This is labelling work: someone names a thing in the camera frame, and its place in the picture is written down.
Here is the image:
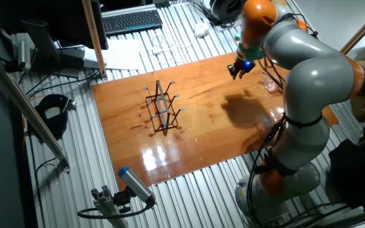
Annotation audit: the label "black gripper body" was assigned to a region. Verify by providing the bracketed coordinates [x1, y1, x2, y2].
[236, 58, 256, 74]

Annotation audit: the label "clear glass cup with handle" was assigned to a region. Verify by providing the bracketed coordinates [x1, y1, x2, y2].
[260, 72, 279, 93]

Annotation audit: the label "black metal cup rack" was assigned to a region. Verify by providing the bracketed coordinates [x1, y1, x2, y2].
[143, 80, 186, 132]

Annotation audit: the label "white rounded lump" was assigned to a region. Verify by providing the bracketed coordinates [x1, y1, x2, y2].
[193, 22, 210, 39]

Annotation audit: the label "black round spool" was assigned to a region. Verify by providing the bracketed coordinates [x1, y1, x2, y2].
[203, 0, 247, 26]

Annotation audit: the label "orange toy shovel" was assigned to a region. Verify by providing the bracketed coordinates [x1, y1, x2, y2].
[295, 18, 309, 32]

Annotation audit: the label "glossy wooden board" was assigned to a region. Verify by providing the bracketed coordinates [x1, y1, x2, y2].
[91, 52, 340, 191]

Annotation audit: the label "white paper sheets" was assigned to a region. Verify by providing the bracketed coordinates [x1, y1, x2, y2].
[84, 37, 145, 71]

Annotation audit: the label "black keyboard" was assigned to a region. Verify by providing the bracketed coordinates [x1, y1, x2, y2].
[101, 9, 163, 36]

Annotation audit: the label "black bag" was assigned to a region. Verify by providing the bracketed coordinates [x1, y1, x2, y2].
[328, 139, 365, 219]

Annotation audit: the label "black monitor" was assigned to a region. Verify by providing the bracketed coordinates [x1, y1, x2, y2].
[0, 0, 109, 69]

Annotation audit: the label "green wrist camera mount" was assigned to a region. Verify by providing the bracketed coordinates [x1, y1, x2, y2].
[234, 31, 266, 61]

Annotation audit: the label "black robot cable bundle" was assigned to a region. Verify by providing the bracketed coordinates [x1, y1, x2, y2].
[245, 12, 319, 227]

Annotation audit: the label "white charger with cable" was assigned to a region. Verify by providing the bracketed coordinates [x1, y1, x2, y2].
[149, 33, 189, 66]

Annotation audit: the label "wooden frame bar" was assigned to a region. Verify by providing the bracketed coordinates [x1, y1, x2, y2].
[339, 3, 365, 55]
[81, 0, 108, 80]

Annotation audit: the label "grey camera with blue cap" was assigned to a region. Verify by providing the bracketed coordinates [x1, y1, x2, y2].
[117, 167, 157, 206]

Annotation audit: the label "aluminium profile camera mount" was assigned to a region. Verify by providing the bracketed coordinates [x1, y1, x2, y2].
[90, 185, 129, 228]

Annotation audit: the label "black camera cable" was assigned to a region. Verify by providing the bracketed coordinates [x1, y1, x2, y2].
[77, 202, 153, 220]

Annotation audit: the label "long aluminium frame bar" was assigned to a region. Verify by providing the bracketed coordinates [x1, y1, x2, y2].
[0, 47, 71, 174]

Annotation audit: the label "silver cylinder camera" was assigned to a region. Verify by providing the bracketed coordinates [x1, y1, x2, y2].
[16, 39, 32, 72]

